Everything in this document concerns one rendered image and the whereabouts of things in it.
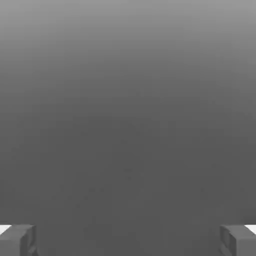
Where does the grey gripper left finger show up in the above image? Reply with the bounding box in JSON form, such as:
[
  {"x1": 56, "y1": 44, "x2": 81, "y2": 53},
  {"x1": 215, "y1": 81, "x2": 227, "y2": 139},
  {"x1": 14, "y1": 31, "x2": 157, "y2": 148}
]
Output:
[{"x1": 0, "y1": 224, "x2": 39, "y2": 256}]

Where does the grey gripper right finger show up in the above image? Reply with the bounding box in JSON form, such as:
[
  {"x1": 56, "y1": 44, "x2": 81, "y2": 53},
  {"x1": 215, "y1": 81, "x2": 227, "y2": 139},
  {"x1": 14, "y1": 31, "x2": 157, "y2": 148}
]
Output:
[{"x1": 218, "y1": 224, "x2": 256, "y2": 256}]

